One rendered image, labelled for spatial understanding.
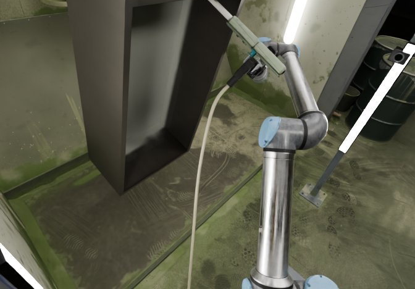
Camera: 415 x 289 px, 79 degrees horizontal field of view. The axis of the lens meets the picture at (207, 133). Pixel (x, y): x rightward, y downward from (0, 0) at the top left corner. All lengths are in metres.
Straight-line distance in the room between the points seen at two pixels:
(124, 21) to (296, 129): 0.65
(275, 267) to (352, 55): 2.18
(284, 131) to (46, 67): 1.94
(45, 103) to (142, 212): 1.14
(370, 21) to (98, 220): 2.71
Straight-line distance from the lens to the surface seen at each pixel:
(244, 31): 1.10
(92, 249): 2.03
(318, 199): 2.55
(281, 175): 0.92
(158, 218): 2.06
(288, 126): 0.93
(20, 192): 2.40
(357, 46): 2.74
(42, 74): 2.37
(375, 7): 2.67
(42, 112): 2.34
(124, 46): 0.87
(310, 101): 1.09
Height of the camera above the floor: 1.84
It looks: 41 degrees down
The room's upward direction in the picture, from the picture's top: 9 degrees clockwise
